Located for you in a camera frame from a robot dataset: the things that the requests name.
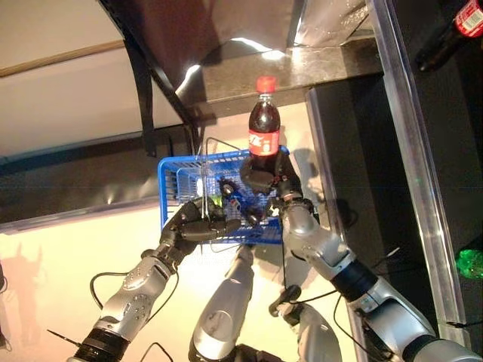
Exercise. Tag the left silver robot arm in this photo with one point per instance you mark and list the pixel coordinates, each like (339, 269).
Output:
(132, 294)

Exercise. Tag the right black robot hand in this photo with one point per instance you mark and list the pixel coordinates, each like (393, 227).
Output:
(260, 181)

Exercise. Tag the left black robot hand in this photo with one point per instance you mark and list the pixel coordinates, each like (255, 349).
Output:
(196, 230)

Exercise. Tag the green soda bottle yellow cap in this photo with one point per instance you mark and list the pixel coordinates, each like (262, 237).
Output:
(471, 264)

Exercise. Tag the green drink bottle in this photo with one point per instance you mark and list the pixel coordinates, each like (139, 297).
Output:
(217, 200)

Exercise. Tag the black metal shelf unit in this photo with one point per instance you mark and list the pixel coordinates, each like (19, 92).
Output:
(377, 169)

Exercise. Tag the left silver robot leg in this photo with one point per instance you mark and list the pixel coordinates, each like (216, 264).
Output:
(222, 313)

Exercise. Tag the dark robot pelvis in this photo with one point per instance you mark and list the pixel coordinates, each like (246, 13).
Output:
(253, 354)

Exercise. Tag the black framed cabinet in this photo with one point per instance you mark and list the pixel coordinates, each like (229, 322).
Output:
(145, 113)

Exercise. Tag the cola bottle red label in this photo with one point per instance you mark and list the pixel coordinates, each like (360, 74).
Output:
(468, 20)
(264, 143)

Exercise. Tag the clear plastic shelf price rail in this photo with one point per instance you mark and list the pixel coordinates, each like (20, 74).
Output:
(415, 151)

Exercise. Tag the blue plastic shopping basket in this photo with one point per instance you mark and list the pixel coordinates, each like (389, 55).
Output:
(163, 188)

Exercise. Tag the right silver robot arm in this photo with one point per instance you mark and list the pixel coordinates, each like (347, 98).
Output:
(320, 241)

